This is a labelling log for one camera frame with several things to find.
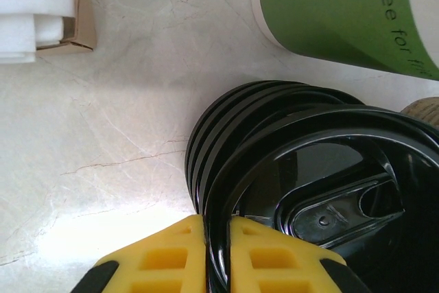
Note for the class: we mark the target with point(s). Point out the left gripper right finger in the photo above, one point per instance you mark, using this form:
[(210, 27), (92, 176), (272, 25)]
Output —
[(274, 262)]

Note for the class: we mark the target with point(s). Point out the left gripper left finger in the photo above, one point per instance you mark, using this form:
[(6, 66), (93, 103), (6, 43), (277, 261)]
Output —
[(164, 258)]

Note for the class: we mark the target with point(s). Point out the black plastic cup lid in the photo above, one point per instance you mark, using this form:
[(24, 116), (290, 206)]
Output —
[(308, 210)]

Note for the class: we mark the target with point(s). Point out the green paper coffee cup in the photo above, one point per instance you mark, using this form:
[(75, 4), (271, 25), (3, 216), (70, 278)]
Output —
[(326, 15)]

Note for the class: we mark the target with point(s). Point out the stack of black cup lids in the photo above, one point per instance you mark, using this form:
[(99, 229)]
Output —
[(205, 135)]

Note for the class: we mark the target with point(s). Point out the stack of pulp cup carriers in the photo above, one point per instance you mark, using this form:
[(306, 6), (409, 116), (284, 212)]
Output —
[(423, 109)]

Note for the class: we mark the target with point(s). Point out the brown cardboard box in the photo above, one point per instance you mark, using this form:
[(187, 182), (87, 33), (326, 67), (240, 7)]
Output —
[(85, 15)]

